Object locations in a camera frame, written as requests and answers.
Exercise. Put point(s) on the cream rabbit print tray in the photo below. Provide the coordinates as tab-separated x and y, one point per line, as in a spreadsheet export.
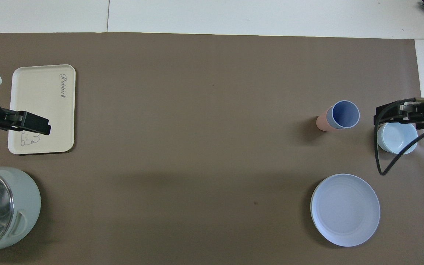
39	92

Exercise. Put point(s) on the pink plastic cup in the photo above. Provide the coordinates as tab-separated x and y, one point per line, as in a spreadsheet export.
321	123

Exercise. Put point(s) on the blue plastic cup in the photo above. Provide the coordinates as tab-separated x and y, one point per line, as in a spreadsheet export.
344	114

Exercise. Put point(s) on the brown table mat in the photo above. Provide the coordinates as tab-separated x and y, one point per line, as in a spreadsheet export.
197	147

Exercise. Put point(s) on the pale blue plate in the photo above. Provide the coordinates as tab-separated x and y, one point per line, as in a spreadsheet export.
344	209

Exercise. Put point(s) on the light blue bowl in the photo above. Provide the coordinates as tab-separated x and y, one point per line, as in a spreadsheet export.
398	138

